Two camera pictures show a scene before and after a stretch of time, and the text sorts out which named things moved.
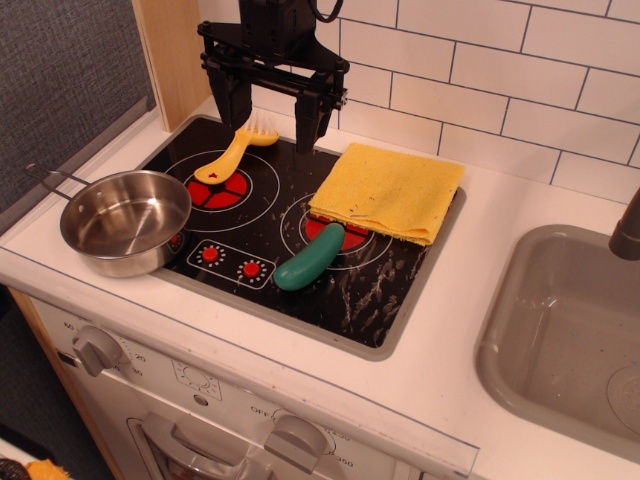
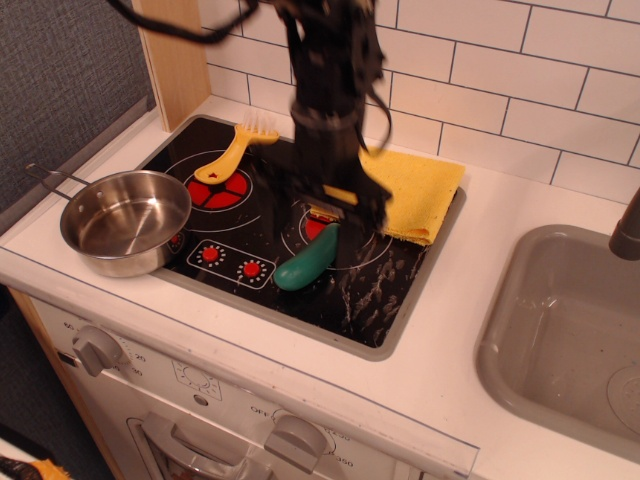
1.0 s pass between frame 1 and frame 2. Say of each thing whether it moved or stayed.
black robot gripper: moved
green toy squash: stayed
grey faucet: stayed
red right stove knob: stayed
